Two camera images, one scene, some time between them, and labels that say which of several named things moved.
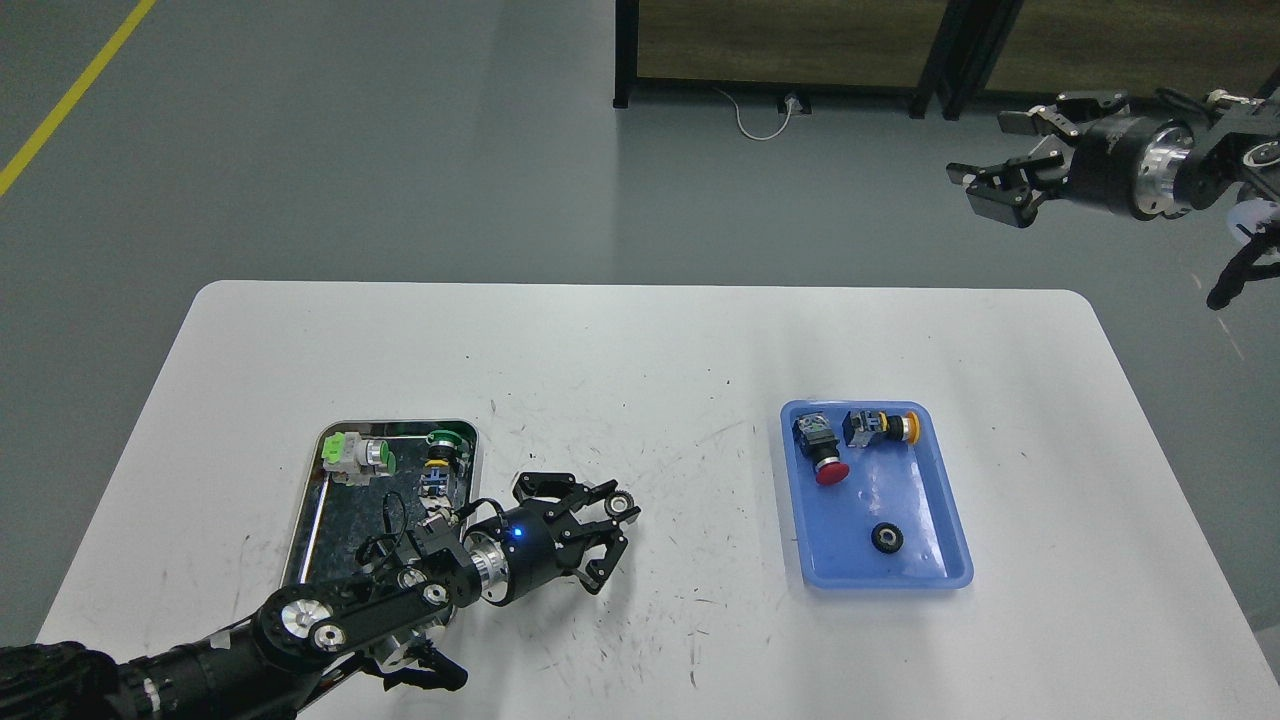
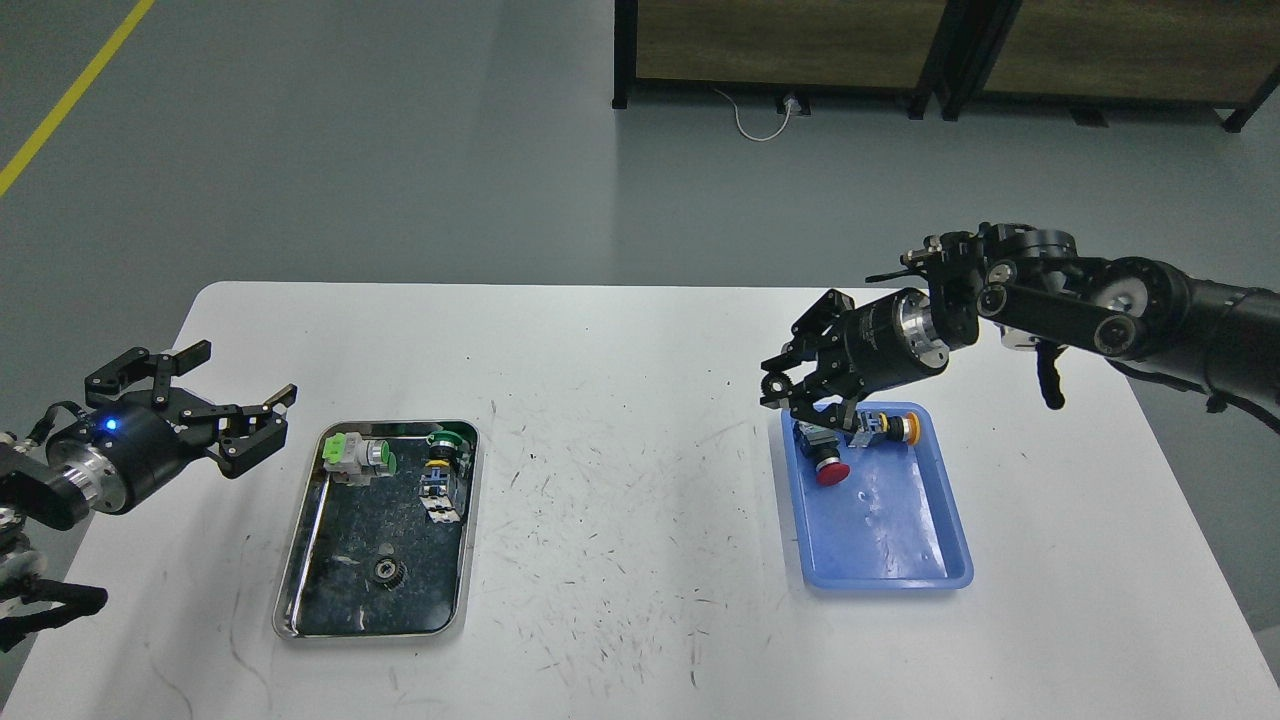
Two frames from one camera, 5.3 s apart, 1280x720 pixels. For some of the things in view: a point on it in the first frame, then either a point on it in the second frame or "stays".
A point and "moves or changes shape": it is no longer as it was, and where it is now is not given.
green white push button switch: (357, 460) stays
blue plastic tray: (906, 484) stays
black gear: (887, 537) -> (776, 385)
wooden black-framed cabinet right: (1136, 46) stays
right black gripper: (1103, 165) -> (869, 348)
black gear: (618, 502) moves or changes shape
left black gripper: (537, 549) -> (119, 455)
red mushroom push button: (816, 437) stays
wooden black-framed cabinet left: (780, 47) stays
